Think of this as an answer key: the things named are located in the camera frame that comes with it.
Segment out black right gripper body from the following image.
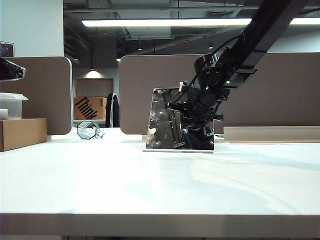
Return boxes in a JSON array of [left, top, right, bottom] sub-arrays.
[[166, 99, 224, 126]]

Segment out long brown desk partition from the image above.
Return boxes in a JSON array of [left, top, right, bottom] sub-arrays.
[[117, 51, 320, 136]]

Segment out black hanging jacket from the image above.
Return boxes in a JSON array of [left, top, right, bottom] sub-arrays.
[[104, 92, 121, 129]]

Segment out octagonal clear glass jar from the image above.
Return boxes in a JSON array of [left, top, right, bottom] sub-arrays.
[[76, 120, 106, 140]]

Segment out cardboard box Think print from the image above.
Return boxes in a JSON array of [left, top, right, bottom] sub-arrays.
[[73, 96, 108, 121]]

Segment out long ceiling light strip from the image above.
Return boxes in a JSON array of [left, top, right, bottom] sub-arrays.
[[80, 17, 320, 27]]

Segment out cone pendant lamp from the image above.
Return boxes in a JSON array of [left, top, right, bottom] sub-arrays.
[[85, 68, 100, 79]]

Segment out brown desk partition rounded corner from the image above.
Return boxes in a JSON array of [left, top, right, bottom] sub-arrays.
[[0, 55, 74, 136]]

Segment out plain brown cardboard box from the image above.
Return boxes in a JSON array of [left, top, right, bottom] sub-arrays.
[[0, 118, 48, 153]]

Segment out clear plastic storage container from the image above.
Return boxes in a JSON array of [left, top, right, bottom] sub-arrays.
[[0, 92, 29, 121]]

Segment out beige desk cable flap lid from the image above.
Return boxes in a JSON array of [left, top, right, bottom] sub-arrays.
[[222, 125, 320, 144]]

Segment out dark wall sign plate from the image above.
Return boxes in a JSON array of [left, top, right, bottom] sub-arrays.
[[0, 41, 15, 58]]

